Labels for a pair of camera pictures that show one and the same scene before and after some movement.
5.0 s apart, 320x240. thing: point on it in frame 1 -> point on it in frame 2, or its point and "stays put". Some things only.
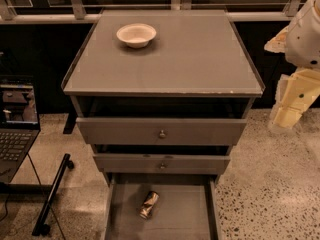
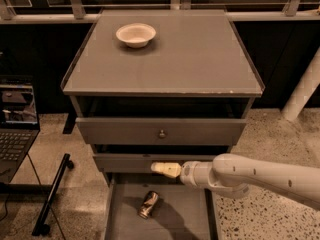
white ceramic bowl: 136,35 stays put
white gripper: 304,39 -> 188,172
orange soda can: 149,204 stays put
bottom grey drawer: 187,207 stays put
